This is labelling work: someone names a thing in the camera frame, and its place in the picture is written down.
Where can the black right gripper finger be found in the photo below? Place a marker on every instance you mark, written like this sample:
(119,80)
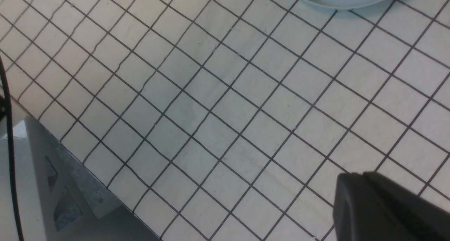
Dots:
(372,207)

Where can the checkered white tablecloth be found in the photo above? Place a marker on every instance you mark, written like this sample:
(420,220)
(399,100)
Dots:
(230,120)

